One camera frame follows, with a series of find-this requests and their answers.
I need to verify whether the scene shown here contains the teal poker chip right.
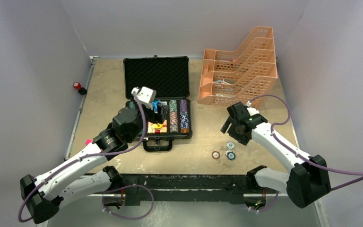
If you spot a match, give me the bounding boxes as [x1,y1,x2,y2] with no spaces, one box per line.
[226,150,236,161]

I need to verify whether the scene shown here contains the pink highlighter marker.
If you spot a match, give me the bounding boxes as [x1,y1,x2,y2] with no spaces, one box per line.
[85,139,92,145]

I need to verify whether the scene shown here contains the red emergency button left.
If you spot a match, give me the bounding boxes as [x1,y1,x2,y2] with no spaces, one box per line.
[73,82,87,96]

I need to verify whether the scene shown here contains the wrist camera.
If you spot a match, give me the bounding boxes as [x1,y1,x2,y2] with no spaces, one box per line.
[131,87,156,110]
[246,101,259,116]

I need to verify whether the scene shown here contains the white poker chip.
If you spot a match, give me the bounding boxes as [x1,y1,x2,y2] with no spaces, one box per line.
[226,141,235,150]

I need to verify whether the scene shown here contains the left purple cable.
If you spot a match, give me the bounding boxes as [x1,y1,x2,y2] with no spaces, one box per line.
[18,95,147,223]

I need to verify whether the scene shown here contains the yellow round button chip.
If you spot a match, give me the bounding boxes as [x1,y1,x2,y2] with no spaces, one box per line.
[154,123,164,130]

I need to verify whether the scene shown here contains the black poker set case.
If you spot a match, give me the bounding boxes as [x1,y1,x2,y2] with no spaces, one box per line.
[123,56,193,152]

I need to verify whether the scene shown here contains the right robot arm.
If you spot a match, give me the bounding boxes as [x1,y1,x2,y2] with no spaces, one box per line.
[221,102,331,208]

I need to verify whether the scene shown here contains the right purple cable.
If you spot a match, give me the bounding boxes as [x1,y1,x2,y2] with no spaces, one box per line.
[247,95,363,192]

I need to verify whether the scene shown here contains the black base frame rail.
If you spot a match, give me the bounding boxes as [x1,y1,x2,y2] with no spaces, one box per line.
[104,174,275,207]

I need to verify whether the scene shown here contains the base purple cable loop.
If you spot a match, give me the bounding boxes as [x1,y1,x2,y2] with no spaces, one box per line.
[102,183,155,220]

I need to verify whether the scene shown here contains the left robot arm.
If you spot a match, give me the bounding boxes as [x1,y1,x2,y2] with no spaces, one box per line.
[18,100,169,224]

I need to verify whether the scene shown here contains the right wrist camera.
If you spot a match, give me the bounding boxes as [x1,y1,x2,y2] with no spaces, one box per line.
[246,101,259,116]

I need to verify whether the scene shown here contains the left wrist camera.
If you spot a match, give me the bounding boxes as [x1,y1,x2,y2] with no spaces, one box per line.
[131,87,156,110]

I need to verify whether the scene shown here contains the red poker chip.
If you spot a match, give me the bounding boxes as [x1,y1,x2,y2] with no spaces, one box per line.
[211,151,221,160]

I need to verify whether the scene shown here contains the red gold card deck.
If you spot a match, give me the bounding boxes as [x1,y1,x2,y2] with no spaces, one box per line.
[147,120,168,134]

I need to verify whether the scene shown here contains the orange plastic file tray rack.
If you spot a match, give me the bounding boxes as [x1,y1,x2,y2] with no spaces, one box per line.
[198,26,278,106]

